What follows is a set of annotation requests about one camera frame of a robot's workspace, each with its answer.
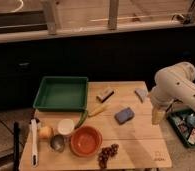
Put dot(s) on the orange bowl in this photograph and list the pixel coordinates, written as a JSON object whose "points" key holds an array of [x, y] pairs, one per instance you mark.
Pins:
{"points": [[85, 141]]}

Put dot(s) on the black pole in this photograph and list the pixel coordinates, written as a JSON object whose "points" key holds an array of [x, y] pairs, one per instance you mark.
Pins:
{"points": [[16, 147]]}

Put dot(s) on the green bin with clutter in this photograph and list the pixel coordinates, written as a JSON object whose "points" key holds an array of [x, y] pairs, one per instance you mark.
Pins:
{"points": [[179, 123]]}

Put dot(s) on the wooden folding table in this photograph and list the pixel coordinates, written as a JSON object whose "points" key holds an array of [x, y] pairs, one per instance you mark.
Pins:
{"points": [[141, 144]]}

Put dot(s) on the green plastic tray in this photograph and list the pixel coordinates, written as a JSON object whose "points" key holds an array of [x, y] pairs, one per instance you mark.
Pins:
{"points": [[62, 93]]}

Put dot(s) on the bunch of dark grapes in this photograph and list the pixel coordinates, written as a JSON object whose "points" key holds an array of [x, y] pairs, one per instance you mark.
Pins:
{"points": [[105, 154]]}

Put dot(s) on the yellow onion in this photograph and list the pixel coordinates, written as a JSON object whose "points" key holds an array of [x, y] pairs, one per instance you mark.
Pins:
{"points": [[45, 132]]}

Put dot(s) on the brown black eraser block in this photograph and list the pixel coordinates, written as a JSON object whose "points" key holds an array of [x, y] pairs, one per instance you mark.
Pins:
{"points": [[105, 94]]}

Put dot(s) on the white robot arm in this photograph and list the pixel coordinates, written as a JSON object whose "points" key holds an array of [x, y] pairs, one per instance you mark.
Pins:
{"points": [[173, 82]]}

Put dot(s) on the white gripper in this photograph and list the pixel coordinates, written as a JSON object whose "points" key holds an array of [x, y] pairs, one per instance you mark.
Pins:
{"points": [[158, 113]]}

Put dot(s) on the grey wedge piece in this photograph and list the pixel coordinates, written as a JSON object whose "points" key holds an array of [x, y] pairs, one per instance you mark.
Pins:
{"points": [[141, 93]]}

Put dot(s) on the blue sponge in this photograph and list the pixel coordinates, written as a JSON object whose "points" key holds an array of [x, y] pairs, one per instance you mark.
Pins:
{"points": [[124, 115]]}

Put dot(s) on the green chili pepper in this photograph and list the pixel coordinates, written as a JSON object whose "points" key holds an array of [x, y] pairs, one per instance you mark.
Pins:
{"points": [[82, 119]]}

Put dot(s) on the white cup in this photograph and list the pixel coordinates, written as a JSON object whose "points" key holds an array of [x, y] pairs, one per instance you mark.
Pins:
{"points": [[65, 127]]}

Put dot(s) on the metal cup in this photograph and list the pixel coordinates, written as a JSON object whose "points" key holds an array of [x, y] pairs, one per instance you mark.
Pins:
{"points": [[57, 143]]}

